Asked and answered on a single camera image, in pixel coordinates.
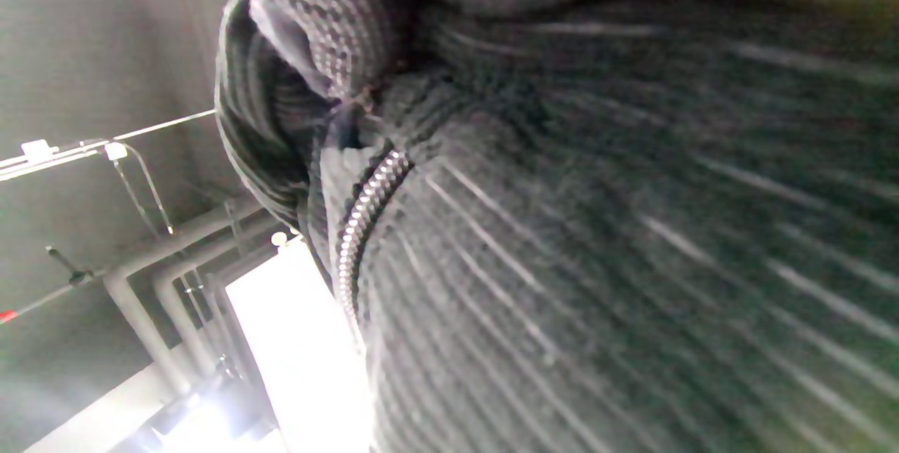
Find person's right hand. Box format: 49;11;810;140
225;0;415;100

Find long ceiling light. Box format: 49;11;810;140
223;237;374;453

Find grey ceiling pipes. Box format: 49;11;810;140
104;199;283;399

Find white ceiling rail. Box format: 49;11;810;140
0;109;218;181

